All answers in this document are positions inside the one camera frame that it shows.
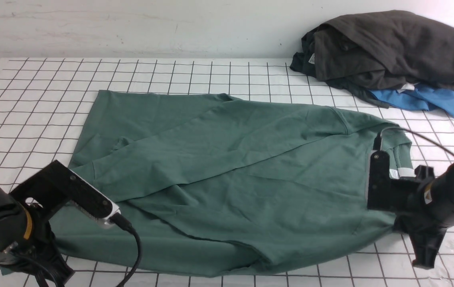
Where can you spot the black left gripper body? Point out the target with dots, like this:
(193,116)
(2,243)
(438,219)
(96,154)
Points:
(36,253)

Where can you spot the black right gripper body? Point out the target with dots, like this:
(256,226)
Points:
(412,217)

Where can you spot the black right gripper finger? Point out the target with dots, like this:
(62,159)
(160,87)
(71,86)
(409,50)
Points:
(426,247)

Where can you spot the green long-sleeved shirt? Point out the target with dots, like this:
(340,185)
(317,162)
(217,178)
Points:
(215,185)

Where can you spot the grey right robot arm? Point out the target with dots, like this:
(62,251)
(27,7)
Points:
(440,199)

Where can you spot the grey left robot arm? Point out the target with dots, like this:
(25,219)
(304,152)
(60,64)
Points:
(11,219)

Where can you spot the blue shirt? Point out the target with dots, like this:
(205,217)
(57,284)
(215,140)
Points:
(422,97)

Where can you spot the dark grey shirt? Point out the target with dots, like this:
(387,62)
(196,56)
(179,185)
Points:
(382,50)

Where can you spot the dark green shirt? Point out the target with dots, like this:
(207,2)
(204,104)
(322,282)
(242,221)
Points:
(300,63)

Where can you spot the white grid tablecloth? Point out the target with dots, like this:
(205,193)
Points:
(44,103)

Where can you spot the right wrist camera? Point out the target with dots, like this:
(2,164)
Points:
(385,193)

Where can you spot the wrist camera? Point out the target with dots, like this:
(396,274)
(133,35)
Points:
(385,193)
(67,191)

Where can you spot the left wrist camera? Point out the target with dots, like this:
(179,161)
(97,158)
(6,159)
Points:
(67,191)

